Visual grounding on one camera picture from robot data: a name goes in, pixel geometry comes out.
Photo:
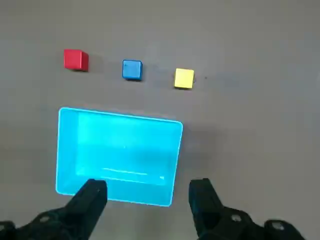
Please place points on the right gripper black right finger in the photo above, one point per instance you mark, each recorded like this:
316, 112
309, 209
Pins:
205, 207

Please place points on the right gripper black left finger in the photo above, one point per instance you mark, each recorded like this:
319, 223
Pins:
87, 205

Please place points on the yellow cube block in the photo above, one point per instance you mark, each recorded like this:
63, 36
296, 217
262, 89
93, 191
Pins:
183, 78

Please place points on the blue cube block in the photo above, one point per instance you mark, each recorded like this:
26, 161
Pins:
132, 70

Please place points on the red cube block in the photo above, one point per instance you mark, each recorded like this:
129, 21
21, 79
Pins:
75, 60

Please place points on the cyan plastic box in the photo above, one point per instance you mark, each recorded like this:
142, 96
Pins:
120, 145

